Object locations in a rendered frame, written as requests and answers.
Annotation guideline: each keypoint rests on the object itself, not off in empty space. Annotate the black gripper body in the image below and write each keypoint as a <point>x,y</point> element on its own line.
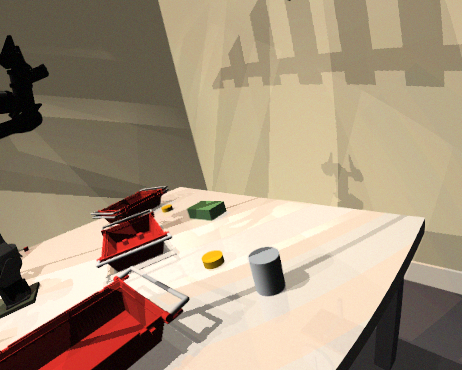
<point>18,76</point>

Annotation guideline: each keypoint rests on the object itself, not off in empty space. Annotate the black cylinder with grey top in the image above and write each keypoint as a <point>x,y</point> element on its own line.
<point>266,268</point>

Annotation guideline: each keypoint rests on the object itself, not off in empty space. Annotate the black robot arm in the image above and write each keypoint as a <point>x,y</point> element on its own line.
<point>13,289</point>

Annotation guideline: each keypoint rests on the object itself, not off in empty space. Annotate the green rectangular block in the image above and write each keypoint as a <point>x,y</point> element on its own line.
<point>207,210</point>

